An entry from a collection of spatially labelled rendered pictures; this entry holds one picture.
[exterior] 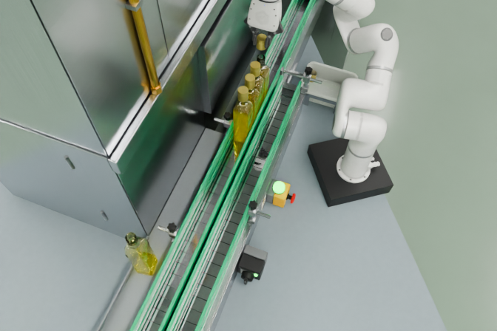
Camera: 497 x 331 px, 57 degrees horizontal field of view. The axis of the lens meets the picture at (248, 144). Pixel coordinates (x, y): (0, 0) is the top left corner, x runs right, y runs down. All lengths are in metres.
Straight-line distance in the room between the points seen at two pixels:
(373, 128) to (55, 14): 1.02
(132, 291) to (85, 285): 0.24
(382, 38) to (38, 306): 1.42
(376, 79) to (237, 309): 0.88
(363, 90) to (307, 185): 0.46
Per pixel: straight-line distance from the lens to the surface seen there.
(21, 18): 0.83
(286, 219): 1.71
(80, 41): 0.89
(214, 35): 1.46
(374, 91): 1.53
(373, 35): 1.54
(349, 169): 1.70
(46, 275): 1.77
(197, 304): 1.48
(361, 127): 1.50
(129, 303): 1.52
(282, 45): 2.02
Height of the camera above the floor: 2.32
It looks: 58 degrees down
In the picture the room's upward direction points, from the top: 1 degrees clockwise
